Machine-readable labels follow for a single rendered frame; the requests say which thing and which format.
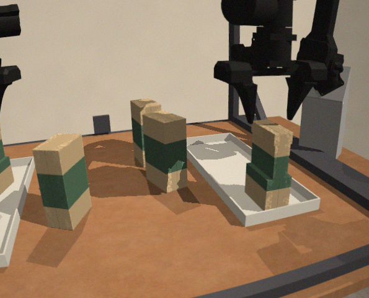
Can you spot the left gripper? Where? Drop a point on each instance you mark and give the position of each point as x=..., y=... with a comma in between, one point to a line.
x=273, y=48

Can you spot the white shallow tray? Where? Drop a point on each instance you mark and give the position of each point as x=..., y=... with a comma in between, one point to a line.
x=12, y=202
x=221, y=159

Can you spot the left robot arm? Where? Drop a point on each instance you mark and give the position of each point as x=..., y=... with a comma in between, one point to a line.
x=319, y=45

